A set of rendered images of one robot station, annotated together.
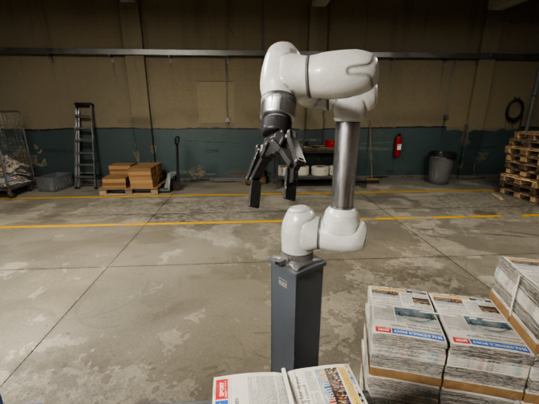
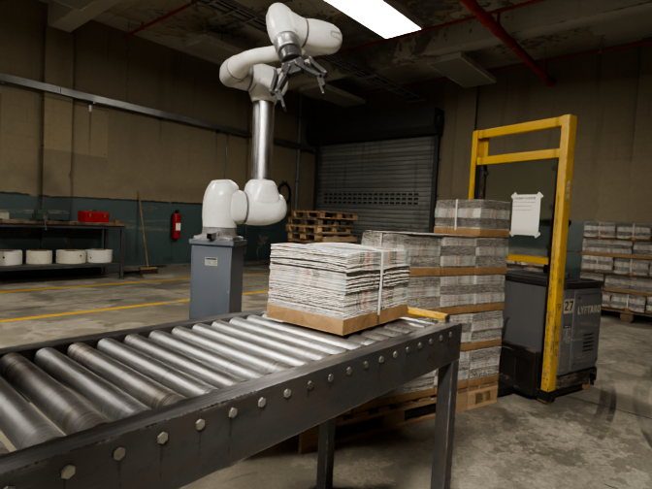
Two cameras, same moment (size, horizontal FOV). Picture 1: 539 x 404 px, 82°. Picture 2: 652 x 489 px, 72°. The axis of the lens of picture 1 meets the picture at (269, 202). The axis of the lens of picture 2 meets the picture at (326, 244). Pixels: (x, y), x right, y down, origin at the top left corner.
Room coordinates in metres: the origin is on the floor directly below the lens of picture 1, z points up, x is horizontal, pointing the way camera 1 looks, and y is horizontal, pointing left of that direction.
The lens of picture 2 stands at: (-0.41, 1.00, 1.11)
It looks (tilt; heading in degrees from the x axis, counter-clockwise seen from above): 3 degrees down; 314
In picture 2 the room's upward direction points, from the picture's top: 3 degrees clockwise
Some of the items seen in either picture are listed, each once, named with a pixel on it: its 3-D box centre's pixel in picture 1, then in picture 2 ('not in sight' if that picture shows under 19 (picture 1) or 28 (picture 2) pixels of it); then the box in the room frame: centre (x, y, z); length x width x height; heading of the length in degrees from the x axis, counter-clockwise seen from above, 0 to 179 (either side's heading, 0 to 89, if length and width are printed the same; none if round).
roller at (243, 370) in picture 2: not in sight; (204, 358); (0.50, 0.45, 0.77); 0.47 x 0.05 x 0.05; 4
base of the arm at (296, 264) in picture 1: (293, 256); (217, 233); (1.38, -0.12, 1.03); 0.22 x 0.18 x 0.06; 128
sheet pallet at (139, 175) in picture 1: (134, 177); not in sight; (6.73, 2.98, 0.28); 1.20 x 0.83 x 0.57; 94
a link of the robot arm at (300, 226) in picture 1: (300, 228); (222, 203); (1.39, -0.15, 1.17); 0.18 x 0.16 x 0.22; 75
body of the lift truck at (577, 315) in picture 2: not in sight; (536, 326); (0.78, -2.53, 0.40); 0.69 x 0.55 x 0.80; 167
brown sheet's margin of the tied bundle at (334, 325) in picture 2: not in sight; (318, 314); (0.53, 0.05, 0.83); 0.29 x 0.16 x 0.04; 8
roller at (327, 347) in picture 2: not in sight; (284, 340); (0.52, 0.19, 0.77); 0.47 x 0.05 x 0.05; 4
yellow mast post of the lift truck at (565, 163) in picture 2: not in sight; (556, 254); (0.55, -2.09, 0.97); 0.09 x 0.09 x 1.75; 77
